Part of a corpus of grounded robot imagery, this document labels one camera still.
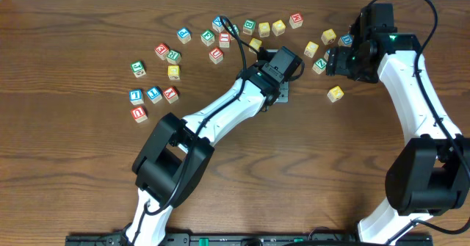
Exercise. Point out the yellow block lone right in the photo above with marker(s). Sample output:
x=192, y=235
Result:
x=335, y=94

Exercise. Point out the blue T block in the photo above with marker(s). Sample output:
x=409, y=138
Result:
x=154, y=94

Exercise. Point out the yellow block beside A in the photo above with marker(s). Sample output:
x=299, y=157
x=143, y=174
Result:
x=255, y=45

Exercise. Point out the yellow block upper right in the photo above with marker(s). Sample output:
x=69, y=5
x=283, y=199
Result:
x=328, y=36

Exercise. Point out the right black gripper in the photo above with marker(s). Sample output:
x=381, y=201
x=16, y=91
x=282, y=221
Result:
x=333, y=61

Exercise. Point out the yellow block left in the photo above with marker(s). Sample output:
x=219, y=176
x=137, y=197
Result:
x=174, y=72

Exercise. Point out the blue L block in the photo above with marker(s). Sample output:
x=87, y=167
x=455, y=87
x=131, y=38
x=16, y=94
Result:
x=136, y=97

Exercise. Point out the green N block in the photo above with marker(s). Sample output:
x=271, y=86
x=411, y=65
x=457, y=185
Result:
x=233, y=29

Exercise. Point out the red Y block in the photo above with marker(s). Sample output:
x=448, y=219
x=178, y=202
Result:
x=170, y=94

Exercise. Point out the green F block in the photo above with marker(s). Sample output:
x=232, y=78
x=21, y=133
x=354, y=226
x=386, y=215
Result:
x=207, y=37

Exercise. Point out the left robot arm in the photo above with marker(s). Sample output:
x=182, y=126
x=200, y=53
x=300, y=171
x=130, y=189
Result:
x=174, y=158

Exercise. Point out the red U block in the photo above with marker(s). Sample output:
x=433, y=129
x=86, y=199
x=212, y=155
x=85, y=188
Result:
x=139, y=114

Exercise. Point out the yellow block top middle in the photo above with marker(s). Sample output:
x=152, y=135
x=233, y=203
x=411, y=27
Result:
x=264, y=29

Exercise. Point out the yellow block top right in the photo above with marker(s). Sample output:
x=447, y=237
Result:
x=278, y=28

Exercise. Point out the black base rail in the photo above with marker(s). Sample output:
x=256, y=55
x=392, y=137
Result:
x=117, y=239

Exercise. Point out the blue 5 block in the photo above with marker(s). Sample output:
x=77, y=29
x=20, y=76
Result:
x=327, y=54

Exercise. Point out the green R block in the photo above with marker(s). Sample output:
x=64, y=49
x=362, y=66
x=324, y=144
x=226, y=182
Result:
x=173, y=57

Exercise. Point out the red H block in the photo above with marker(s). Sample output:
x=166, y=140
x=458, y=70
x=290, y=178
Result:
x=296, y=20

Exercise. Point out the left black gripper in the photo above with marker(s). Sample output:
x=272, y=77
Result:
x=263, y=54

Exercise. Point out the green J block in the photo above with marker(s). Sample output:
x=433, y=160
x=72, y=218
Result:
x=138, y=69

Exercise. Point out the green Z block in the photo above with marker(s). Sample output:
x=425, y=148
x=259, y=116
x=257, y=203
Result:
x=319, y=66

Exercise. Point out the blue D block upper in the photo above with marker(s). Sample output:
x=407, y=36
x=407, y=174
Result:
x=345, y=40

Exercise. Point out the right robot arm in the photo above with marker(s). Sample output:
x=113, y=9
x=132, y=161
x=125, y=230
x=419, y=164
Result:
x=431, y=174

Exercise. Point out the blue X block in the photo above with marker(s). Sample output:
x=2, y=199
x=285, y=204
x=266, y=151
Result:
x=218, y=24

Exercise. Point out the green B block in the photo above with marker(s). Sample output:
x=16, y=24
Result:
x=249, y=27

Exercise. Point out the red G block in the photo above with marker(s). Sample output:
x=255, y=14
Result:
x=161, y=51

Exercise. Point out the yellow block beside I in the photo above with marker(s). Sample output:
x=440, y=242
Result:
x=310, y=49

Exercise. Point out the blue P block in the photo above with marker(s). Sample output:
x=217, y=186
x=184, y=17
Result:
x=184, y=35

